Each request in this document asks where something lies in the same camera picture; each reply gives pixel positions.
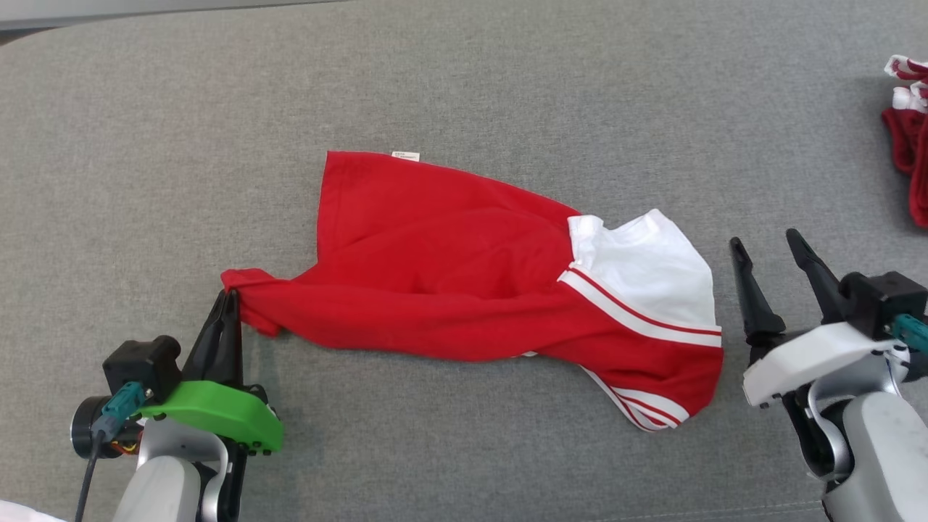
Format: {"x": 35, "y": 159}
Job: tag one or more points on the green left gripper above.
{"x": 217, "y": 413}

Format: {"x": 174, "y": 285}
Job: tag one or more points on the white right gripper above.
{"x": 805, "y": 362}

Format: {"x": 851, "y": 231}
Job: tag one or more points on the red Bulls basketball shorts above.
{"x": 917, "y": 145}

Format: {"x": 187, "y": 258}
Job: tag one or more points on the red Bulls basketball jersey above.
{"x": 435, "y": 275}

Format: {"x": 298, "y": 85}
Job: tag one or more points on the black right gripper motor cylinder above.
{"x": 917, "y": 367}

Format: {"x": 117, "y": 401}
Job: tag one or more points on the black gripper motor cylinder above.
{"x": 917, "y": 367}
{"x": 83, "y": 428}

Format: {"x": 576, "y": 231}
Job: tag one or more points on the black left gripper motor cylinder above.
{"x": 83, "y": 428}

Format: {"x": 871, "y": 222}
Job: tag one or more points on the grey fabric sofa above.
{"x": 464, "y": 87}

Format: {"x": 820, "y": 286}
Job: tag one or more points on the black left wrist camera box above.
{"x": 141, "y": 362}

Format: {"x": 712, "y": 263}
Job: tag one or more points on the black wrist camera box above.
{"x": 888, "y": 301}
{"x": 141, "y": 362}

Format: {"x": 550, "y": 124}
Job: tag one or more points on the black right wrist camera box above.
{"x": 888, "y": 301}

